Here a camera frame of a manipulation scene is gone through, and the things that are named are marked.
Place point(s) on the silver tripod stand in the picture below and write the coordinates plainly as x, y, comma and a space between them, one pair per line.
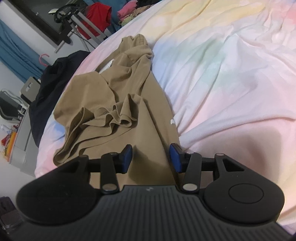
69, 15

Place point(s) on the olive tan garment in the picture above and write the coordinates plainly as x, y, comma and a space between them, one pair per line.
133, 15

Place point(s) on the white dressing table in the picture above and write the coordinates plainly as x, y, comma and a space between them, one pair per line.
24, 152

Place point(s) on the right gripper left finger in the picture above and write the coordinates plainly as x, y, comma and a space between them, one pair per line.
110, 165

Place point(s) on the left blue curtain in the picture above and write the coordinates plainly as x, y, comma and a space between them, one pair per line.
21, 59

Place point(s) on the red garment on stand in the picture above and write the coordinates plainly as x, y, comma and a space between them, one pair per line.
99, 14

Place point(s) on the pink garment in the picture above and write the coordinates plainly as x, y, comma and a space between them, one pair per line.
127, 9

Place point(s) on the dark navy garment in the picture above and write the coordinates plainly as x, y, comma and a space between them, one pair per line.
53, 81

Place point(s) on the tan hoodie jacket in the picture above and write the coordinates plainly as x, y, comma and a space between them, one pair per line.
120, 103

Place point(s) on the pastel tie-dye bed sheet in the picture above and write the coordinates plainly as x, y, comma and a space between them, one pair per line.
227, 69

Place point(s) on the pink clothes hanger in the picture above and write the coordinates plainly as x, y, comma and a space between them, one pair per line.
42, 60

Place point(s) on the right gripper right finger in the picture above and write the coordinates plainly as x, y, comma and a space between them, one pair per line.
188, 164

